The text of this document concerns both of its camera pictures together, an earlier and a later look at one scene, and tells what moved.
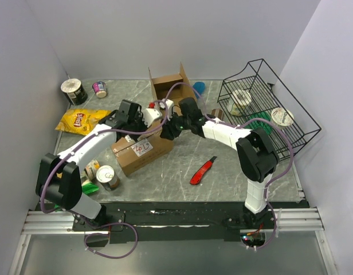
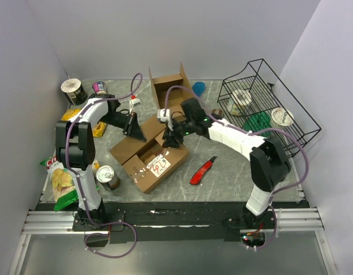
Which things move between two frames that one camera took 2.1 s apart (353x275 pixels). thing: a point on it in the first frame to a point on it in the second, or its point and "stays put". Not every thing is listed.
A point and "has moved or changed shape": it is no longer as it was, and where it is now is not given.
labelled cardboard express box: x=133 y=155 has moved or changed shape
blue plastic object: x=200 y=87 stays put
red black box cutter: x=196 y=177 stays put
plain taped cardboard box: x=160 y=86 stays put
